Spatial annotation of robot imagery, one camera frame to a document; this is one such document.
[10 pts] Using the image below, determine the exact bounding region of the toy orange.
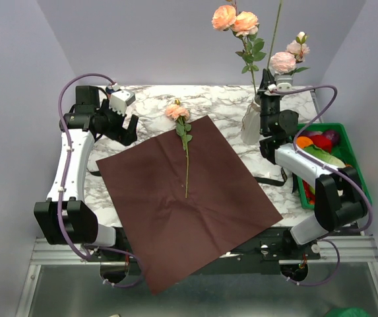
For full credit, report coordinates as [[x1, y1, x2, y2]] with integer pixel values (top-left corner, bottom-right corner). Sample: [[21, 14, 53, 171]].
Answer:
[[296, 136, 313, 149]]

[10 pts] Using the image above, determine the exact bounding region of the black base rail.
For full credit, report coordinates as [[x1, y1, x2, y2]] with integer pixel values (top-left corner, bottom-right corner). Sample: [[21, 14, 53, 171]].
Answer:
[[32, 226, 378, 277]]

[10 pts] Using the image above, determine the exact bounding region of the black ribbon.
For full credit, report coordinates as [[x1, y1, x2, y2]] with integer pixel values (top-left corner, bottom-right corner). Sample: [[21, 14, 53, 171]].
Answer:
[[88, 164, 300, 194]]

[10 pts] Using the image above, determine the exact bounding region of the green object at bottom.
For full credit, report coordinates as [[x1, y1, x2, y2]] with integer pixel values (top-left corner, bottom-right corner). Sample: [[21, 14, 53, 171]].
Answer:
[[325, 307, 371, 317]]

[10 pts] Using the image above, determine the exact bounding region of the pink flower stem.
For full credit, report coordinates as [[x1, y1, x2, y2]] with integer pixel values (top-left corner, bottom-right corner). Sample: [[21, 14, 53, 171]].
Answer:
[[270, 32, 310, 75]]

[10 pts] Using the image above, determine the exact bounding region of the orange flower stem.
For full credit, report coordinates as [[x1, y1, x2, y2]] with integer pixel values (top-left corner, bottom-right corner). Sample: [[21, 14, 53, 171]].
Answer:
[[211, 1, 266, 94]]

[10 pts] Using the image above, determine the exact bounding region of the toy red chili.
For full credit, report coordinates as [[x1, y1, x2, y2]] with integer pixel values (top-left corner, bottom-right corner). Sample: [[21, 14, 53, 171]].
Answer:
[[302, 180, 315, 205]]

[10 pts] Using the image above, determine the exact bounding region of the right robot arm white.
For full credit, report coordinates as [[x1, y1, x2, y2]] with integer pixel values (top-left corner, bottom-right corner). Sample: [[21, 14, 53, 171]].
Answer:
[[255, 69, 372, 259]]

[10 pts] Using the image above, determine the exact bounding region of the toy eggplant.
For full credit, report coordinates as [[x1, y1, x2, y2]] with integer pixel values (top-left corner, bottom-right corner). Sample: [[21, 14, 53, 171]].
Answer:
[[300, 130, 323, 137]]

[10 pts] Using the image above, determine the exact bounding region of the green plastic tray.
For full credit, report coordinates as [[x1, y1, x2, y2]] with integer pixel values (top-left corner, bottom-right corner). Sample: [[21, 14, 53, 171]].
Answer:
[[305, 123, 372, 202]]

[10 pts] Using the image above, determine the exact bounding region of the pink flower bunch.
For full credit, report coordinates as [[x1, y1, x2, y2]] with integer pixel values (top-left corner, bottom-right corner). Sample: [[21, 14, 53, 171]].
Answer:
[[165, 99, 193, 198]]

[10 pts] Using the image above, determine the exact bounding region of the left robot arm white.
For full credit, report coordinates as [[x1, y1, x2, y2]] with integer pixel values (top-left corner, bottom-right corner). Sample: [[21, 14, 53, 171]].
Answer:
[[34, 86, 139, 261]]

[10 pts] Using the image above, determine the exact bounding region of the toy lettuce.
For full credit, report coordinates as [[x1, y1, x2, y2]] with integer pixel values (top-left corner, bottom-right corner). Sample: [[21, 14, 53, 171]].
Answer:
[[303, 145, 346, 168]]

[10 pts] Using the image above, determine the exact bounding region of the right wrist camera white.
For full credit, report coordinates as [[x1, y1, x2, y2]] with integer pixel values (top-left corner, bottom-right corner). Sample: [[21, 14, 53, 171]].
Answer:
[[267, 74, 293, 94]]

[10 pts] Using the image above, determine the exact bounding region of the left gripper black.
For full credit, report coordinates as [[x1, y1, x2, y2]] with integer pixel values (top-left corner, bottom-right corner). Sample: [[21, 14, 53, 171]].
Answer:
[[96, 99, 139, 146]]

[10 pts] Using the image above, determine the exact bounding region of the toy red pepper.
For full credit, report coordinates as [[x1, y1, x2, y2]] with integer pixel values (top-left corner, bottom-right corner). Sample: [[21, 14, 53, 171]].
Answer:
[[309, 134, 332, 153]]

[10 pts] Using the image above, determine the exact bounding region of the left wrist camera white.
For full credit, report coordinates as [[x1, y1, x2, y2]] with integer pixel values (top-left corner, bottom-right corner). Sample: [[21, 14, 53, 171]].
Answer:
[[109, 90, 135, 115]]

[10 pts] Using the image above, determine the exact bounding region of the toy purple onion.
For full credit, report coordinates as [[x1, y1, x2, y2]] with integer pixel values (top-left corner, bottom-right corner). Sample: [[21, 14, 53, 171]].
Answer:
[[322, 129, 341, 147]]

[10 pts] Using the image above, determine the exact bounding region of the orange pump bottle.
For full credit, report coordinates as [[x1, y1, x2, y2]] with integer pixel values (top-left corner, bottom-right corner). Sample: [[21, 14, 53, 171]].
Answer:
[[105, 83, 119, 96]]

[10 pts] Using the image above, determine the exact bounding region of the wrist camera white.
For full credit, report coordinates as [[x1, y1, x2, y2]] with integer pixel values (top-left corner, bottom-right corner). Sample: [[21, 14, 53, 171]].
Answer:
[[109, 90, 135, 115], [267, 74, 293, 94]]

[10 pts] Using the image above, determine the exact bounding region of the white ribbed vase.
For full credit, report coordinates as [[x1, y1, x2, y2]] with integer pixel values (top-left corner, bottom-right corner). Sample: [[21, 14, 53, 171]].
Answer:
[[241, 101, 261, 145]]

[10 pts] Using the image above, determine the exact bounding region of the dark red wrapping paper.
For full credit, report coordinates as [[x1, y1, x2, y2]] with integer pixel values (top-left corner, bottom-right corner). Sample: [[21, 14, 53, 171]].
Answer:
[[97, 116, 282, 294]]

